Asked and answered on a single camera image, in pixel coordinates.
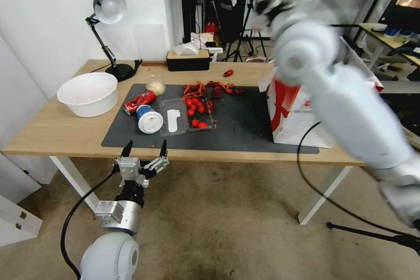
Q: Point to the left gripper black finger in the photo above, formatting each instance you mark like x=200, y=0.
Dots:
x=127, y=150
x=157, y=164

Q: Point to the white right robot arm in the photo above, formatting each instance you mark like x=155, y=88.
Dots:
x=347, y=106

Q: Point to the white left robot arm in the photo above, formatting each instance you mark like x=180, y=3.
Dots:
x=108, y=257

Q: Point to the clear disposable takeout box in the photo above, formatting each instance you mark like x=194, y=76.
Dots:
x=175, y=119

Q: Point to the black tissue box wooden lid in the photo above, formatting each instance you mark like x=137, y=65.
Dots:
x=188, y=61

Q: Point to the cardboard box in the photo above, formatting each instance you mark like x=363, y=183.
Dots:
x=201, y=38

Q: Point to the white and red delivery bag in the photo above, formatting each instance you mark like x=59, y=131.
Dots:
x=288, y=119

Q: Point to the blue white lidded paper cup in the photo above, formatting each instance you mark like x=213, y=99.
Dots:
x=149, y=121

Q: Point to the crushed red soda can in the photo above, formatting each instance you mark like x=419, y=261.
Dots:
x=141, y=100

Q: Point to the red cherry tomato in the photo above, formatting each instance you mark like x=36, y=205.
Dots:
x=195, y=123
x=202, y=125
x=192, y=112
x=189, y=102
x=199, y=107

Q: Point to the wooden table with white legs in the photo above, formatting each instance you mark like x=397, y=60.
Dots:
x=65, y=132

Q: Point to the large white bowl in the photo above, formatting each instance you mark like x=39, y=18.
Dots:
x=88, y=94

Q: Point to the red crayfish shell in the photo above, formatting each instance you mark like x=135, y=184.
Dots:
x=233, y=89
x=228, y=72
x=210, y=105
x=217, y=91
x=195, y=89

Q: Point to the black lamp plug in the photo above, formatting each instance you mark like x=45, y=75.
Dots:
x=137, y=64

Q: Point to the dark grey table mat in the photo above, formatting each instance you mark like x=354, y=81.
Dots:
x=242, y=122

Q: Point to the white tissue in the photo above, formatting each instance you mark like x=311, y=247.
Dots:
x=185, y=48

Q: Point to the white cabinet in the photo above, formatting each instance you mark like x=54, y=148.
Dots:
x=14, y=201

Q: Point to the black and silver desk lamp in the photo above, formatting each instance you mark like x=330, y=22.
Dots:
x=110, y=6

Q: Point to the red fire extinguisher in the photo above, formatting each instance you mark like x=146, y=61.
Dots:
x=210, y=28

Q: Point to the black floor stand leg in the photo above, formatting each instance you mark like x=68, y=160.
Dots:
x=377, y=235

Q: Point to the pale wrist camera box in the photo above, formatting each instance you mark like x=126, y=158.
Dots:
x=128, y=169

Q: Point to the black camera tripod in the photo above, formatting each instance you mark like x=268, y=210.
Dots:
x=244, y=30

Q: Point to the wooden desk with white frame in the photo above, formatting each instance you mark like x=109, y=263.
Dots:
x=377, y=35

